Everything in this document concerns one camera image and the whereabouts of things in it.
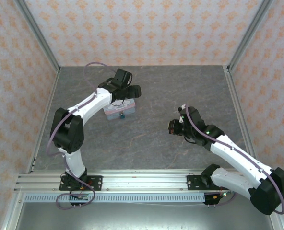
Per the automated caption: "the pastel tin box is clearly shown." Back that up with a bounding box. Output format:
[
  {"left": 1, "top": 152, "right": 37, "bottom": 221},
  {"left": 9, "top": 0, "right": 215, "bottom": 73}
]
[{"left": 103, "top": 97, "right": 137, "bottom": 121}]

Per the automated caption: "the grey metal sheet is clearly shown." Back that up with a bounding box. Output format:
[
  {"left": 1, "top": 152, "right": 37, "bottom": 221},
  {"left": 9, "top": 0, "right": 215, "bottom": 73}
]
[{"left": 1, "top": 191, "right": 284, "bottom": 230}]

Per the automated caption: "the aluminium table edge rail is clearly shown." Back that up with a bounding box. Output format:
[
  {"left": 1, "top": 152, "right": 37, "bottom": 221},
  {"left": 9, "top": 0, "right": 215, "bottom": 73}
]
[
  {"left": 223, "top": 66, "right": 261, "bottom": 168},
  {"left": 26, "top": 68, "right": 61, "bottom": 173}
]

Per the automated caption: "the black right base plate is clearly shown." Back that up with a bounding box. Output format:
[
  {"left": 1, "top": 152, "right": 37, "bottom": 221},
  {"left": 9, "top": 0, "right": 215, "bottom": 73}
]
[{"left": 186, "top": 174, "right": 213, "bottom": 191}]

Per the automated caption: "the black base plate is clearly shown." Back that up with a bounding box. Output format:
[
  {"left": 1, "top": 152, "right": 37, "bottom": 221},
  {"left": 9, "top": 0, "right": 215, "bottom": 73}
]
[
  {"left": 59, "top": 175, "right": 103, "bottom": 191},
  {"left": 186, "top": 174, "right": 213, "bottom": 191}
]

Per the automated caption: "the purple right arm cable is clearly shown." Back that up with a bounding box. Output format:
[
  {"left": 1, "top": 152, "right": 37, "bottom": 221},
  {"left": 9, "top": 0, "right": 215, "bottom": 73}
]
[{"left": 185, "top": 103, "right": 284, "bottom": 215}]

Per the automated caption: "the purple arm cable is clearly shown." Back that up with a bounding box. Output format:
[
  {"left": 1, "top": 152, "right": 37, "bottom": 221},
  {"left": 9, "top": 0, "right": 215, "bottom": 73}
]
[
  {"left": 47, "top": 61, "right": 118, "bottom": 210},
  {"left": 185, "top": 103, "right": 284, "bottom": 215}
]

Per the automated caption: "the aluminium mounting rail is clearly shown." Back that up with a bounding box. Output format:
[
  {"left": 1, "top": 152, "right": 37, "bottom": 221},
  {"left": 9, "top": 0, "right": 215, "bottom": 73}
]
[{"left": 14, "top": 169, "right": 240, "bottom": 193}]

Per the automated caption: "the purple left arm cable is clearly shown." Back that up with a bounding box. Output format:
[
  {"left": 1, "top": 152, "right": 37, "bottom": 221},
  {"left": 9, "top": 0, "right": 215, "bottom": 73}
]
[{"left": 47, "top": 61, "right": 118, "bottom": 210}]

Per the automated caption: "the white slotted cable duct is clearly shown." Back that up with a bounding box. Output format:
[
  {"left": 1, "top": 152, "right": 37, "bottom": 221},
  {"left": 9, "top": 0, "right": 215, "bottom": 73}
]
[{"left": 24, "top": 193, "right": 206, "bottom": 203}]

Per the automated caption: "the aluminium frame post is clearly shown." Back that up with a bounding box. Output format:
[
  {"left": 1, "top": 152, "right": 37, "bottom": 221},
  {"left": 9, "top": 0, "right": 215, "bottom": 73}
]
[
  {"left": 13, "top": 0, "right": 62, "bottom": 73},
  {"left": 227, "top": 0, "right": 274, "bottom": 72}
]

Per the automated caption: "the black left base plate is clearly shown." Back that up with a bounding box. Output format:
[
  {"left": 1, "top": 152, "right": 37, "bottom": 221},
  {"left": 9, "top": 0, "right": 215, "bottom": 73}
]
[{"left": 59, "top": 175, "right": 103, "bottom": 191}]

